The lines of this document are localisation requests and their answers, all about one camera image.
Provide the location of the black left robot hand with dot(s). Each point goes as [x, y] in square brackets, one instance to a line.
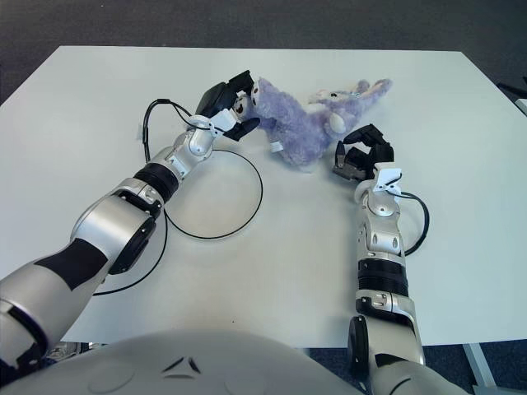
[214, 98]

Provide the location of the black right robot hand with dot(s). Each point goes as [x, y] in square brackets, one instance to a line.
[366, 160]

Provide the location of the purple plush bunny doll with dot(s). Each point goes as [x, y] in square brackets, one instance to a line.
[296, 127]

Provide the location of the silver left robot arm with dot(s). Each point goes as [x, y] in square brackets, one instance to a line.
[111, 222]

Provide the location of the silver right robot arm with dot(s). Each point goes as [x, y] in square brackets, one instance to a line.
[383, 238]

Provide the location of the white plate with black rim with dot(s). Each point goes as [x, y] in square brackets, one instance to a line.
[230, 197]

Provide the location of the black furniture foot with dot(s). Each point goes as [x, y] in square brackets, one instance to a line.
[512, 90]

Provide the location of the white furniture edge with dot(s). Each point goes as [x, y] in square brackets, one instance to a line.
[523, 108]

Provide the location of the grey table leg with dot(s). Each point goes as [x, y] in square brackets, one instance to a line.
[479, 366]

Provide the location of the grey robot torso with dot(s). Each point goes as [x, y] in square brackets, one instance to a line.
[185, 370]

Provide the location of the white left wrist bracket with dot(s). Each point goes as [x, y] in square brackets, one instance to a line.
[225, 119]

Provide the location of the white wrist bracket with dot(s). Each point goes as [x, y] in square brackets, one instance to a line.
[225, 119]
[389, 179]

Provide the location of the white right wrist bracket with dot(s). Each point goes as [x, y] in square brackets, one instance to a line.
[389, 179]

